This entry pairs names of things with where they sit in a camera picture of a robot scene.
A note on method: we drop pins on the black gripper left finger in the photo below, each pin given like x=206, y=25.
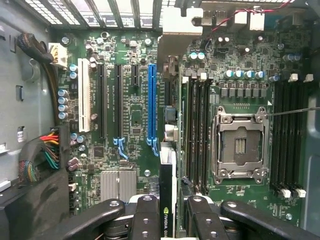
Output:
x=146, y=220

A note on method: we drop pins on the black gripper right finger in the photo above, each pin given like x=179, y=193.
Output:
x=205, y=222

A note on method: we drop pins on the silver ribbed heat sink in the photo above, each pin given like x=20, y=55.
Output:
x=117, y=186

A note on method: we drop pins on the green motherboard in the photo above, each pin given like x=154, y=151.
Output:
x=140, y=155

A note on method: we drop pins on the metal CPU socket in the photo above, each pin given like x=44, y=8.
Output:
x=240, y=145

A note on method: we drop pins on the black RAM slot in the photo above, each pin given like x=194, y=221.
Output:
x=207, y=135
x=302, y=135
x=192, y=135
x=276, y=135
x=284, y=135
x=293, y=135
x=199, y=135

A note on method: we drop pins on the black plastic shroud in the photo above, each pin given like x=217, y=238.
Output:
x=37, y=207

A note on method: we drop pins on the blue expansion slot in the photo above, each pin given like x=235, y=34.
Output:
x=152, y=100

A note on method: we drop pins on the white expansion slot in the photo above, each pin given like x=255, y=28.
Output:
x=84, y=95

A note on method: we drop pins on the thin metal locking lever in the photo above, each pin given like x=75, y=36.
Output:
x=295, y=111

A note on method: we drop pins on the short black expansion slot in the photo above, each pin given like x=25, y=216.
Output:
x=135, y=75

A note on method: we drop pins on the black open PC case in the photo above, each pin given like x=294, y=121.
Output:
x=25, y=100

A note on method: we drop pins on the white power connector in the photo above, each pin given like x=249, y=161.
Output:
x=59, y=55

